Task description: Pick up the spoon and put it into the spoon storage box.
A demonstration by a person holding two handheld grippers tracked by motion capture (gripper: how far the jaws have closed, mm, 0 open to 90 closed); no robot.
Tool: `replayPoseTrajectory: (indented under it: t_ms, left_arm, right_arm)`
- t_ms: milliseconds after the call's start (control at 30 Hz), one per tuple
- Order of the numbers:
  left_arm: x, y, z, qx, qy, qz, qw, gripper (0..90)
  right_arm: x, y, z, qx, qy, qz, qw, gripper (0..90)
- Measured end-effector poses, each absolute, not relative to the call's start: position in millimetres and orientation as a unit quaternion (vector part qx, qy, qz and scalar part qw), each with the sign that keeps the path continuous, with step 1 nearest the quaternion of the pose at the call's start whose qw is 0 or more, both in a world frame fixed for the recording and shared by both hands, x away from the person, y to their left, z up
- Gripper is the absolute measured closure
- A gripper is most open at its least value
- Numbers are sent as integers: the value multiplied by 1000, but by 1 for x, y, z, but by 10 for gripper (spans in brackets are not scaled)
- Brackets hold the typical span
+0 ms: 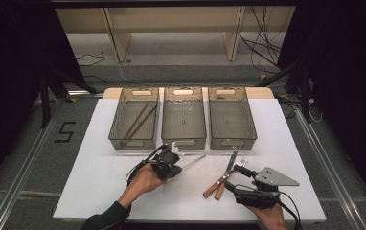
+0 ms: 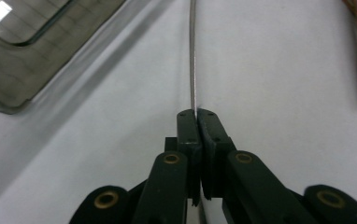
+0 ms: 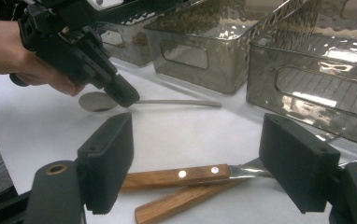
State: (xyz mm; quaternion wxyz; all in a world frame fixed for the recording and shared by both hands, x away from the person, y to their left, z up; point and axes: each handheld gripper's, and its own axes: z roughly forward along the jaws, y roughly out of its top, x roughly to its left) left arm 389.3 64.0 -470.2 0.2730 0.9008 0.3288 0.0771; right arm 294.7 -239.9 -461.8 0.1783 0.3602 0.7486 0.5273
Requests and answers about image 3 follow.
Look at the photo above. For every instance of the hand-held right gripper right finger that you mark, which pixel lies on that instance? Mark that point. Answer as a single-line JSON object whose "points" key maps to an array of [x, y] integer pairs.
{"points": [[298, 163]]}

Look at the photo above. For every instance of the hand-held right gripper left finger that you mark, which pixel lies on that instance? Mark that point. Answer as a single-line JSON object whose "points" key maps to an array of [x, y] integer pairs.
{"points": [[106, 165]]}

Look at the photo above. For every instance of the metal spoon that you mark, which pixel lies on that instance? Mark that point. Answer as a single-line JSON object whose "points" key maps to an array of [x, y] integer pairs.
{"points": [[94, 101]]}

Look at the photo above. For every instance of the smoky clear plastic bin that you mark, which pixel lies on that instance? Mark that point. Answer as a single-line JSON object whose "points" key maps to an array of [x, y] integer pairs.
{"points": [[223, 71], [310, 90], [133, 53]]}

